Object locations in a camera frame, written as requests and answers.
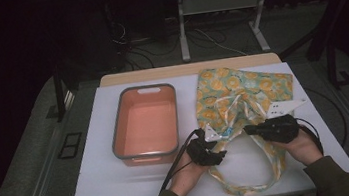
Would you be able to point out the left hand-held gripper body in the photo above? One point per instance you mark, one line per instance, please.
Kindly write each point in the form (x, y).
(205, 149)

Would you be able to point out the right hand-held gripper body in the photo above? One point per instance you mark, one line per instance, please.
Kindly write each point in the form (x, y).
(280, 128)

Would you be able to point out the blue white toothpaste tube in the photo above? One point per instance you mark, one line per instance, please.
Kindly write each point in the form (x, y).
(229, 132)

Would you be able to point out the orange print tote bag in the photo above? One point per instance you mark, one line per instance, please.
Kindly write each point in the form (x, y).
(229, 94)

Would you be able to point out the pink basin with grey rim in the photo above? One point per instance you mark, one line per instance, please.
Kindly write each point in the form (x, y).
(146, 121)

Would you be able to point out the person's left hand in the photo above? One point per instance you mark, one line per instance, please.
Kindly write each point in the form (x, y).
(185, 177)

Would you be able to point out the black metal stand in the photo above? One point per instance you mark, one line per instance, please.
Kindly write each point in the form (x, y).
(334, 65)
(59, 92)

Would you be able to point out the black floor socket plate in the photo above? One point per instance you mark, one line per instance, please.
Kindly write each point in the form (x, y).
(70, 145)

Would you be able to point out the grey metal table frame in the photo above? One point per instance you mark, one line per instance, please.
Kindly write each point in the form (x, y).
(218, 3)

